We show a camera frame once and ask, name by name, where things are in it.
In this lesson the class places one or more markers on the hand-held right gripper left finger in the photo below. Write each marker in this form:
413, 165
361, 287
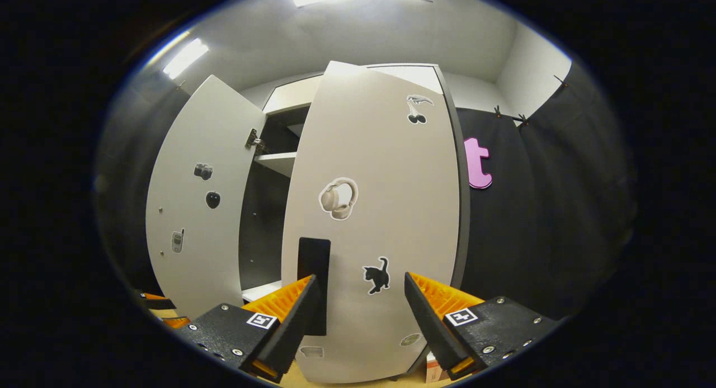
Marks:
296, 321

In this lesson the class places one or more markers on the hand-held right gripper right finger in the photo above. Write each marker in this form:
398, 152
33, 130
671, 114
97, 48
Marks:
425, 321

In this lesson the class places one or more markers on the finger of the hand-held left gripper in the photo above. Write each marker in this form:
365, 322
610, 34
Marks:
156, 301
178, 322

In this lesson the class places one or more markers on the white cabinet door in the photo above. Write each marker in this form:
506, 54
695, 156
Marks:
391, 209
196, 237

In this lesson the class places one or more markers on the white shoe cabinet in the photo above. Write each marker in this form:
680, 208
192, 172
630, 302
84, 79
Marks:
263, 220

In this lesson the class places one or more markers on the white cabinet shelf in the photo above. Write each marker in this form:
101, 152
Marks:
260, 292
277, 163

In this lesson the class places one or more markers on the orange and white cardboard box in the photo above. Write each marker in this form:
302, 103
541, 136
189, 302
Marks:
436, 371

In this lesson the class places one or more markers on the black backdrop cloth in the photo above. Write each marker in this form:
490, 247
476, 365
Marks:
131, 181
559, 209

